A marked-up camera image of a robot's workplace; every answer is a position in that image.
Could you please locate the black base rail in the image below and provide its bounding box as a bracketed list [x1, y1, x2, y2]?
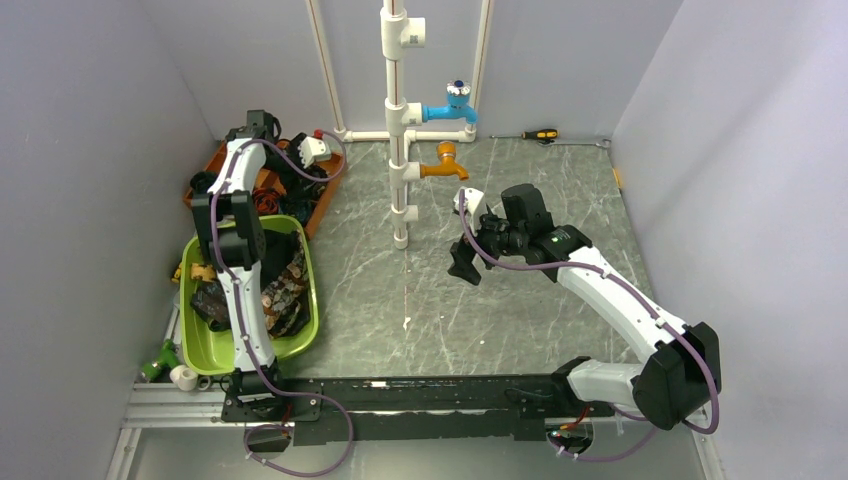
[220, 373, 613, 448]

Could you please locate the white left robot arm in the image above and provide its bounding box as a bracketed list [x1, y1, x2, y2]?
[190, 109, 344, 420]

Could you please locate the yellow black screwdriver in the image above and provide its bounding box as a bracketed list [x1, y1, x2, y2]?
[491, 128, 559, 143]

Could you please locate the white PVC pipe assembly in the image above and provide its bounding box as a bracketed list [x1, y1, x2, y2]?
[306, 1, 494, 250]

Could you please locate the dark green rolled tie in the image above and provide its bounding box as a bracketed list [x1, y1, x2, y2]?
[189, 171, 217, 197]

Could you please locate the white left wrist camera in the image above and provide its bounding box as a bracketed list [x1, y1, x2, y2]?
[296, 134, 332, 167]

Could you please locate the green plastic basin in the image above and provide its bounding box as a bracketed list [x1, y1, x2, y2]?
[179, 238, 320, 376]

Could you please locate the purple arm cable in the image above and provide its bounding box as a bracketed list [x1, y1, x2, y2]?
[457, 188, 721, 464]
[208, 131, 354, 480]

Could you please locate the green plastic faucet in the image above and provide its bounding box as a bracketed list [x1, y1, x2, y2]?
[140, 339, 180, 383]

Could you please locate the yellow black tool handle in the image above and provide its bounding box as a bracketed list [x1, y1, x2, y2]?
[171, 262, 184, 284]

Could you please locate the teal black rolled tie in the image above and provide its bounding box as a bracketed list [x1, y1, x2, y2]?
[280, 185, 325, 225]

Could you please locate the orange plastic faucet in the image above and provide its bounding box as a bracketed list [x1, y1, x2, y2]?
[420, 141, 470, 181]

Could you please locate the blue plastic faucet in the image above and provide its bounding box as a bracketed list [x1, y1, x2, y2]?
[421, 79, 478, 125]

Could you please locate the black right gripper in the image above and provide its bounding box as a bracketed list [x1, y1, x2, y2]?
[449, 206, 528, 284]

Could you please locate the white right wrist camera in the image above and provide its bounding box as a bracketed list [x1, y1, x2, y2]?
[453, 187, 487, 221]

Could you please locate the silver wrench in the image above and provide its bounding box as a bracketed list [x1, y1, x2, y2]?
[540, 138, 612, 149]

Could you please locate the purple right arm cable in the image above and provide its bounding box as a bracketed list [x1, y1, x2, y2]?
[457, 188, 721, 464]

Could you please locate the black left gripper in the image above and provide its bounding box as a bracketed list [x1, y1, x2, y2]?
[263, 133, 321, 200]

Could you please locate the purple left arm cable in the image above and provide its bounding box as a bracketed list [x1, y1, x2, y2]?
[208, 131, 354, 480]

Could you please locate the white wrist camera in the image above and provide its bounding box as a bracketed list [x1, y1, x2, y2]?
[296, 134, 332, 167]
[453, 187, 487, 221]

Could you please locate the red black rolled tie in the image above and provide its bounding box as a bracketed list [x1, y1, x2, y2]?
[252, 188, 283, 216]

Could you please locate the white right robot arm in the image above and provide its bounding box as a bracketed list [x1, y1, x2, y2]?
[448, 183, 722, 435]

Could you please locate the pile of floral ties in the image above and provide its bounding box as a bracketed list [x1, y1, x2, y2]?
[190, 230, 310, 339]

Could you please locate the aluminium frame rail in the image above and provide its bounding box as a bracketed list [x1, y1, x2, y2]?
[122, 374, 708, 430]

